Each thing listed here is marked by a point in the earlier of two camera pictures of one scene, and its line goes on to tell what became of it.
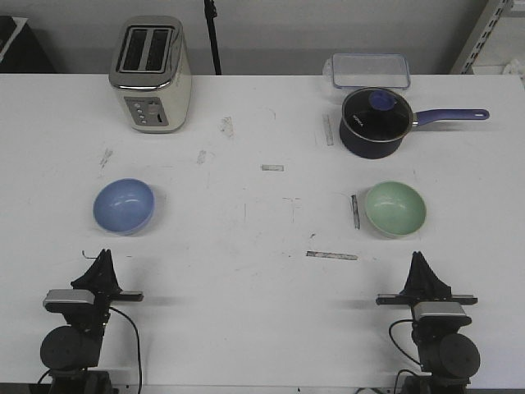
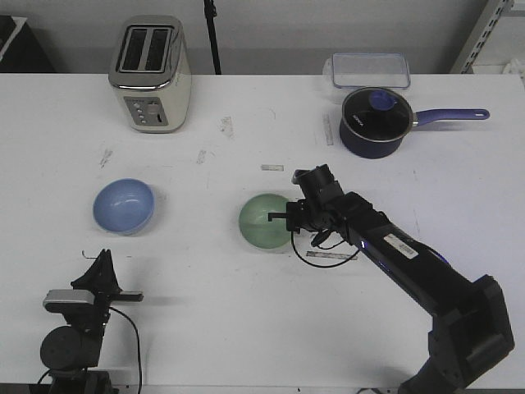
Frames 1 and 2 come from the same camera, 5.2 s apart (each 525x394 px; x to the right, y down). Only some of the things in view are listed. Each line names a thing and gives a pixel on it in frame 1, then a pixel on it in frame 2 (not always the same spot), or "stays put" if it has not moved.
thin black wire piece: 88,257 stays put
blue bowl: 124,206 stays put
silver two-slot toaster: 151,71 stays put
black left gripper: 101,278 stays put
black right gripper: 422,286 to 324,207
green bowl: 394,208 to 254,225
